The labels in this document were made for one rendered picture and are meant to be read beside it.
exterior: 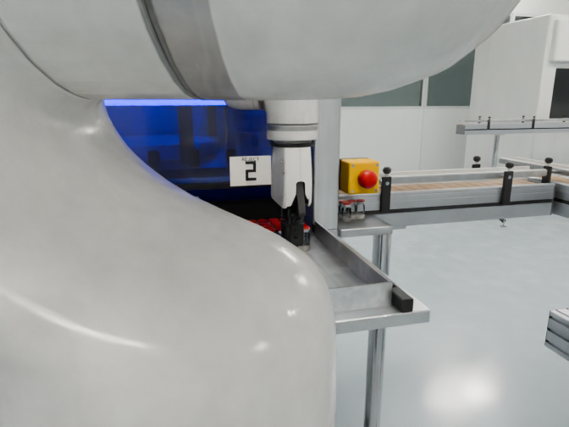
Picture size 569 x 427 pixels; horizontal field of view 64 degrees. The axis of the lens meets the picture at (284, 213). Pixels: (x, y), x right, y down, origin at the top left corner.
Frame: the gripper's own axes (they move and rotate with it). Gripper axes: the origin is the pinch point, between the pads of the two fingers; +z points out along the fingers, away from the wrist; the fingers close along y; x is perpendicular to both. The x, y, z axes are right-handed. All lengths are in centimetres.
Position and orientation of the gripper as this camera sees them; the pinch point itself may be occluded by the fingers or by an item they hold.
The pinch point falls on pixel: (291, 232)
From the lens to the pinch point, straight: 78.7
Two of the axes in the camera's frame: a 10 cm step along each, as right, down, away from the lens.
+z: 0.0, 9.7, 2.5
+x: 9.7, -0.6, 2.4
